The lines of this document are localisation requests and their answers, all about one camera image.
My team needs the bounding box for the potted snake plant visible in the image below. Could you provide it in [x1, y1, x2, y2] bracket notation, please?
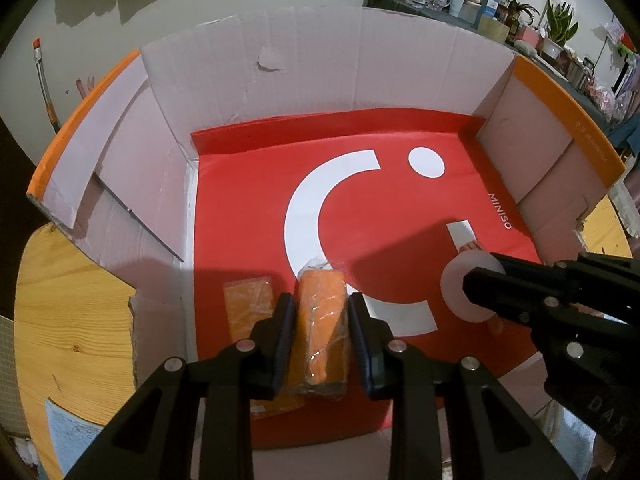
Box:
[542, 0, 581, 59]

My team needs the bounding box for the pink box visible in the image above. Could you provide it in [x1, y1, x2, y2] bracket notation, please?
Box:
[515, 27, 544, 49]

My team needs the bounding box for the blue fluffy towel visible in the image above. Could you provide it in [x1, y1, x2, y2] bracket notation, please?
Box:
[44, 397, 618, 480]

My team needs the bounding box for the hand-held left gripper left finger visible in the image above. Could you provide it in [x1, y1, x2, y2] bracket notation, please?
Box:
[65, 292, 296, 480]

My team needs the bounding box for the orange cardboard box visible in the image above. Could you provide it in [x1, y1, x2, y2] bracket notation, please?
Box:
[27, 7, 627, 461]

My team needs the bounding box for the pink flower bunch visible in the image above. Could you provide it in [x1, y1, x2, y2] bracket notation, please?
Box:
[587, 80, 621, 112]

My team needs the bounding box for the white round jar lid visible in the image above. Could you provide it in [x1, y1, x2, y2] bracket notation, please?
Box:
[440, 252, 507, 323]

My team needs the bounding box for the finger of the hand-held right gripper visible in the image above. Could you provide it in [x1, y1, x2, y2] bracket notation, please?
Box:
[492, 252, 640, 301]
[462, 266, 640, 327]

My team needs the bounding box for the cluster of glass jars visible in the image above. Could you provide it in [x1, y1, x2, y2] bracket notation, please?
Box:
[565, 50, 599, 91]

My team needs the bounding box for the orange tipped brush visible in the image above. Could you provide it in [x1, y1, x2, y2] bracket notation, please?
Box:
[31, 37, 63, 134]

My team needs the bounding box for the wooden desktop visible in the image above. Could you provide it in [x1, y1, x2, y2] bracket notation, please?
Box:
[15, 195, 633, 480]

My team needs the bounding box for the dark green covered table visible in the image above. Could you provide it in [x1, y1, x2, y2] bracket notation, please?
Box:
[362, 0, 640, 128]

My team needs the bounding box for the watermelon decoration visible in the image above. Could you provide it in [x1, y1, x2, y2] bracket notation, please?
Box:
[612, 25, 640, 57]

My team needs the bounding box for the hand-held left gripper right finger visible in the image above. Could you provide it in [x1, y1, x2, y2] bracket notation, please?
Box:
[347, 292, 586, 480]

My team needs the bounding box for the orange packet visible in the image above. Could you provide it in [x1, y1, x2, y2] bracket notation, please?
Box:
[223, 277, 301, 416]
[295, 259, 349, 401]

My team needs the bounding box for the blue hanging cloth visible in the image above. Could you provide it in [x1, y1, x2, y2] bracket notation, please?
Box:
[607, 110, 640, 161]

